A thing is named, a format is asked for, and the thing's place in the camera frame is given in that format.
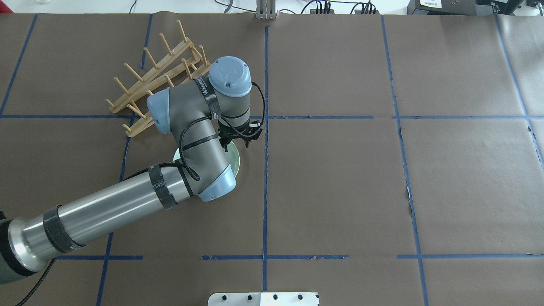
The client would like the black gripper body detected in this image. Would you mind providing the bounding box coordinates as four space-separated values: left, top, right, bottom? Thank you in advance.
218 121 250 149

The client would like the light green plate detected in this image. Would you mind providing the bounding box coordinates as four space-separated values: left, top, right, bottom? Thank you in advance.
182 138 240 177

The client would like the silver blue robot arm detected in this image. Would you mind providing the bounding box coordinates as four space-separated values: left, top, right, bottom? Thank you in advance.
1 56 262 283

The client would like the wooden plate rack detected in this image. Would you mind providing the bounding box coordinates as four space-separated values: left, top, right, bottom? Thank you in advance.
105 20 211 138

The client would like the brown paper table cover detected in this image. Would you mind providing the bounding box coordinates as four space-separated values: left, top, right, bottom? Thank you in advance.
1 12 543 306

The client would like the black computer box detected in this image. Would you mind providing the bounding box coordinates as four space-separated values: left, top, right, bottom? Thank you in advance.
406 0 501 16

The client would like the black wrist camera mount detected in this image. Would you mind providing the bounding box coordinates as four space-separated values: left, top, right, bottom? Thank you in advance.
244 120 263 148

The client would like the aluminium frame post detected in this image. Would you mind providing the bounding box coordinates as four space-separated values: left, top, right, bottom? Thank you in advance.
255 0 278 20

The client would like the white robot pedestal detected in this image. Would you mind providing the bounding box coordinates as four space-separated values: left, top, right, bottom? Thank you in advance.
207 291 320 306

